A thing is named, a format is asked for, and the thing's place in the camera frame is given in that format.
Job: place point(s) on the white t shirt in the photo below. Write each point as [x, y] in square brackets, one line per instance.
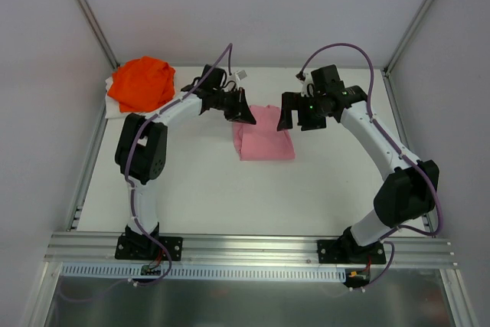
[112, 106]

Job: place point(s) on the orange t shirt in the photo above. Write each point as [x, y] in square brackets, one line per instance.
[142, 85]

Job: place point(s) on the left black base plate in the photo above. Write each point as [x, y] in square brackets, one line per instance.
[133, 246]

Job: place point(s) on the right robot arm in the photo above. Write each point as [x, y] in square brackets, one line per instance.
[409, 184]

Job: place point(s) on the right aluminium corner post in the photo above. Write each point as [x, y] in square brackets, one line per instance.
[408, 35]

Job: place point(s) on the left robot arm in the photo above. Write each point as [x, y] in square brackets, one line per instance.
[142, 149]

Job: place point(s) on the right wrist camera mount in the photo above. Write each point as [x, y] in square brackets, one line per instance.
[308, 87]

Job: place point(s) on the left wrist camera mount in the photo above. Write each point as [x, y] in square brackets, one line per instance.
[237, 77]

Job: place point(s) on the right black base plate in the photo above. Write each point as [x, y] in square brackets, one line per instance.
[345, 252]

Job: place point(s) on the aluminium corner post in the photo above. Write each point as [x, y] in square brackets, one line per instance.
[408, 35]
[100, 37]

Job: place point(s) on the left aluminium corner post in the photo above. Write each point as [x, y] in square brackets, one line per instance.
[100, 37]

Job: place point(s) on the pink t shirt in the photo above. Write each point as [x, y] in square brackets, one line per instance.
[262, 142]

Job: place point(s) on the white slotted cable duct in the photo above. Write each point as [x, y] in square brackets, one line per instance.
[205, 272]

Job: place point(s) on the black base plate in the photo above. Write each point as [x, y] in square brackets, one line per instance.
[133, 246]
[345, 252]

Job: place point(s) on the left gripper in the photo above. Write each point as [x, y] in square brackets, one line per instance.
[236, 105]

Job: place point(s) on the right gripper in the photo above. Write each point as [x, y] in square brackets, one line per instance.
[302, 111]

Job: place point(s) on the aluminium front rail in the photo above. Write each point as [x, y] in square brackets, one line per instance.
[234, 250]

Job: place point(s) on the right aluminium side rail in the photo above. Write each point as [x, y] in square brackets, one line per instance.
[430, 219]

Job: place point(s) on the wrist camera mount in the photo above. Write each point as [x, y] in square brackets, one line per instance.
[308, 87]
[237, 77]

